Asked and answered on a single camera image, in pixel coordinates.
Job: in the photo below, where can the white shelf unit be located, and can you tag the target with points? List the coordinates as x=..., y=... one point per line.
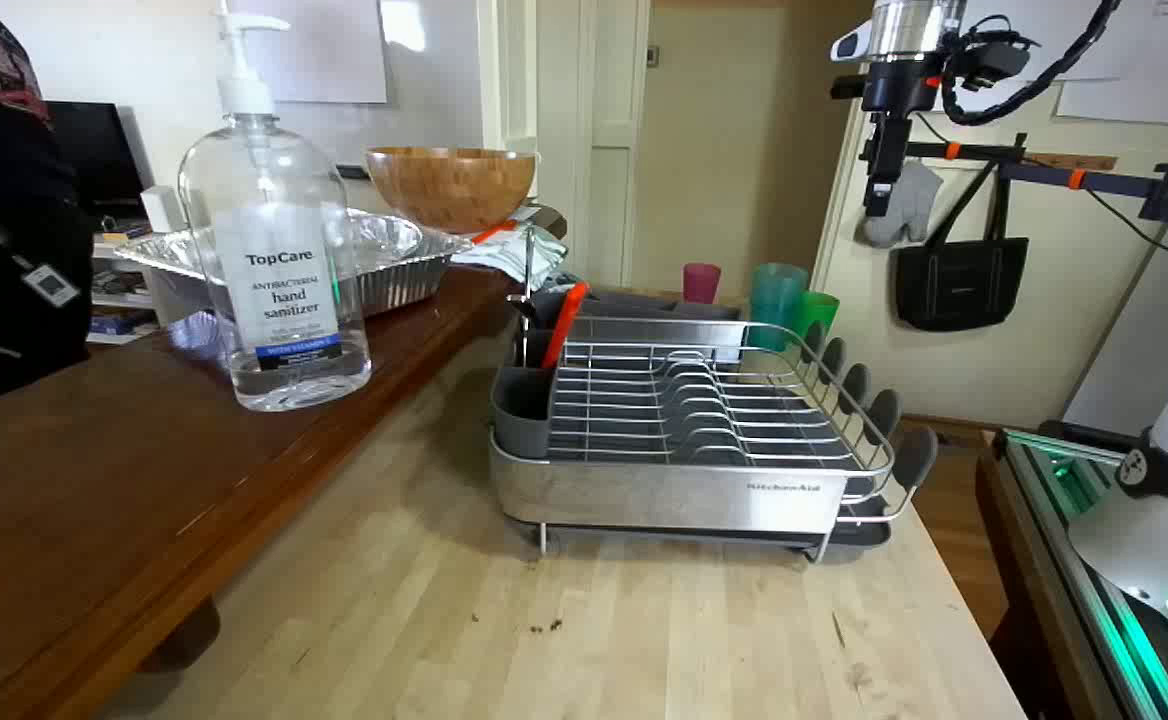
x=127, y=300

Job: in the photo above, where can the grey utensil caddy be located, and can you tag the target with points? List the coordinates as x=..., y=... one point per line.
x=520, y=415

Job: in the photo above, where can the black monitor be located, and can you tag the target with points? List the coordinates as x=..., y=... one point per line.
x=101, y=154

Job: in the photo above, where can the aluminium foil tray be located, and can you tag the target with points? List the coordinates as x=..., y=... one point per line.
x=390, y=262

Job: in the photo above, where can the wooden bowl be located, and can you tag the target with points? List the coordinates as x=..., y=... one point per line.
x=449, y=185

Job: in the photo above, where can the white paper sheet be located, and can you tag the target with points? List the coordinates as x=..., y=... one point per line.
x=1145, y=60

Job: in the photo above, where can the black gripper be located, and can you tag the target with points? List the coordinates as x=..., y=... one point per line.
x=900, y=72

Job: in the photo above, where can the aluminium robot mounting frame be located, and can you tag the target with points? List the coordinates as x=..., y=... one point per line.
x=1079, y=584

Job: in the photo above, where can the black tote bag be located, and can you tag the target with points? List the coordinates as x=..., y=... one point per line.
x=961, y=280

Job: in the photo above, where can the blue plastic cup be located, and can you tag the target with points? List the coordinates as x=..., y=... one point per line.
x=779, y=300

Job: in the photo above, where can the person in black clothing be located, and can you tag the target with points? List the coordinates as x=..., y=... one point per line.
x=4, y=203

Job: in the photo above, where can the clear hand sanitizer pump bottle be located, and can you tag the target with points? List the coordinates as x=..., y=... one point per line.
x=277, y=280

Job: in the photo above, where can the green plastic cup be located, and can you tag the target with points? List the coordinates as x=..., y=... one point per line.
x=823, y=317

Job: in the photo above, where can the white panel door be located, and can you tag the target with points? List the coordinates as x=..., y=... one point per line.
x=605, y=132

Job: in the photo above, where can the pink plastic cup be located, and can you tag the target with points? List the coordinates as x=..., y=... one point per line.
x=702, y=280

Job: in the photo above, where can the steel dish drying rack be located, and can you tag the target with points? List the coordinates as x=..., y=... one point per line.
x=689, y=484

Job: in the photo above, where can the black kitchen utensil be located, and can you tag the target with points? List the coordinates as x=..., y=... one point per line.
x=530, y=325

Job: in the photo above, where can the grey oven mitt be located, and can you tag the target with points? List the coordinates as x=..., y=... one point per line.
x=900, y=210

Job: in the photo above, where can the white ID badge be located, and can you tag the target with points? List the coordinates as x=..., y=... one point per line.
x=49, y=286

